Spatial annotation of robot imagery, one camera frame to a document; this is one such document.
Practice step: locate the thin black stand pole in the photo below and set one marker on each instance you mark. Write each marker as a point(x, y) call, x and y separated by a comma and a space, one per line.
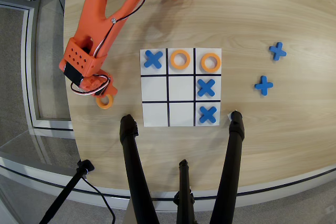
point(65, 192)

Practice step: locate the blue foam X piece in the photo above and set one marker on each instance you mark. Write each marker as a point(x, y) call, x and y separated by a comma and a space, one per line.
point(263, 85)
point(208, 115)
point(153, 59)
point(206, 87)
point(277, 51)

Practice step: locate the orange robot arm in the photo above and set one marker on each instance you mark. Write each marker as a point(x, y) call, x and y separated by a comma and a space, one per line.
point(97, 11)

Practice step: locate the white tic-tac-toe board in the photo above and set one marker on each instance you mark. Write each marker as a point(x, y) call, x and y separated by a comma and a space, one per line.
point(155, 87)

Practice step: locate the small white label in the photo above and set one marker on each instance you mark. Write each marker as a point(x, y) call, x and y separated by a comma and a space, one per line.
point(229, 116)

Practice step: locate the grey metal floor frame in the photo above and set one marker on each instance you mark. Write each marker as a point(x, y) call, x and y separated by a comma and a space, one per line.
point(29, 77)

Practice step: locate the short black tripod leg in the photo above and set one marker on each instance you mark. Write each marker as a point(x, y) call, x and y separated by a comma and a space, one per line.
point(184, 182)

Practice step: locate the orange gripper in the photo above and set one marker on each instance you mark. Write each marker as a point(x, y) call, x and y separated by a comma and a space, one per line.
point(109, 92)

